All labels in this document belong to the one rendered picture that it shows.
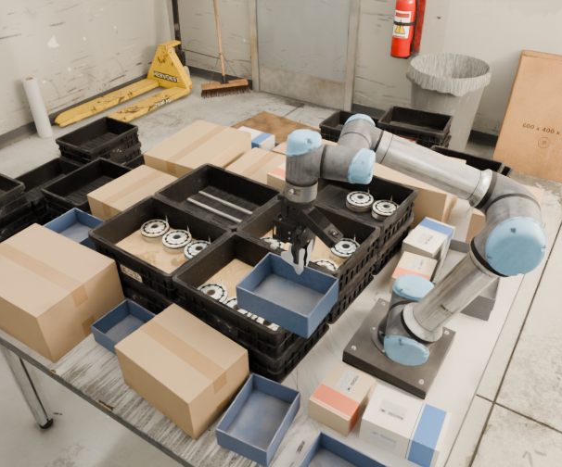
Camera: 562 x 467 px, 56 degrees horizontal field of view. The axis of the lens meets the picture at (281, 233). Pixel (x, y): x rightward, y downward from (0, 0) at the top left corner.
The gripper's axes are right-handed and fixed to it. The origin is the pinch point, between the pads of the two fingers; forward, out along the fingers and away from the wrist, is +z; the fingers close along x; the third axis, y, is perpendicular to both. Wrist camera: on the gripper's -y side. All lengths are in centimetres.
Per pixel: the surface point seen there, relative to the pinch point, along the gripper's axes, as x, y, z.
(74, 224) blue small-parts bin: -12, 111, 33
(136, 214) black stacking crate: -18, 81, 21
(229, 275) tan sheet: -15.8, 36.5, 27.4
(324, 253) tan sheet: -43, 16, 25
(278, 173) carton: -65, 51, 13
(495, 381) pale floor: -104, -45, 103
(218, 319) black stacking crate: 4.1, 24.6, 26.1
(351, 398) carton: 0.3, -17.9, 34.6
